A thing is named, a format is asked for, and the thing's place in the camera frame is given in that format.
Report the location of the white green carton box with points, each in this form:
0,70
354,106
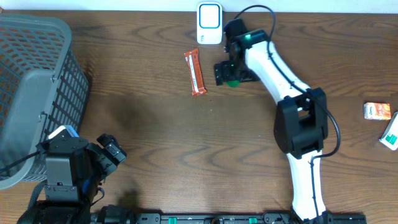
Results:
389,137

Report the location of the green lid white jar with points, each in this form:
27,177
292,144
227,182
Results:
233,83

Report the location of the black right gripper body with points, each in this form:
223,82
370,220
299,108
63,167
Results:
237,71

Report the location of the white barcode scanner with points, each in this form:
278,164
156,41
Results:
209,23

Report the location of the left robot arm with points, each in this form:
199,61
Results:
58,207

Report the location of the orange snack bar wrapper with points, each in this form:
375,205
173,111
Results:
192,59

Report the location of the orange white small box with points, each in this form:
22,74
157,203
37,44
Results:
377,111

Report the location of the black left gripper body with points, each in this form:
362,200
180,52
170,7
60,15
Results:
96,164

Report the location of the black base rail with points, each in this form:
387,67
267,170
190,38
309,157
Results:
116,214

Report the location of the grey plastic basket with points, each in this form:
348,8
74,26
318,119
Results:
42,87

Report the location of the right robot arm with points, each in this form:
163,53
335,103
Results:
301,120

